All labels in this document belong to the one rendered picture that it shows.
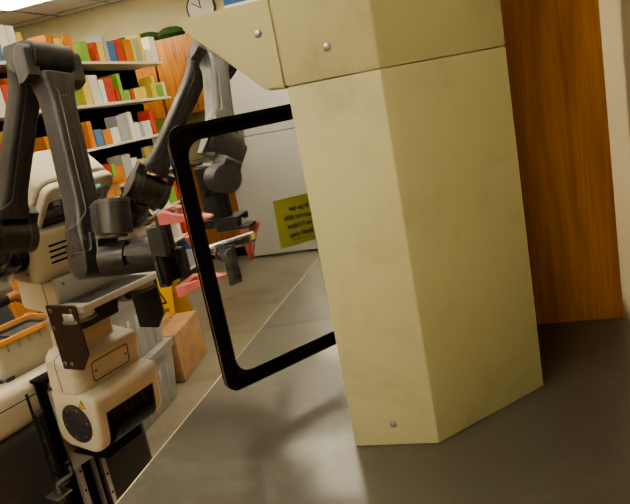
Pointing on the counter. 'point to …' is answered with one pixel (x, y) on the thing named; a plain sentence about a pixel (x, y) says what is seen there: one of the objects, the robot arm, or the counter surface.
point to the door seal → (208, 250)
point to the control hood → (243, 40)
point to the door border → (208, 242)
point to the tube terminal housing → (414, 208)
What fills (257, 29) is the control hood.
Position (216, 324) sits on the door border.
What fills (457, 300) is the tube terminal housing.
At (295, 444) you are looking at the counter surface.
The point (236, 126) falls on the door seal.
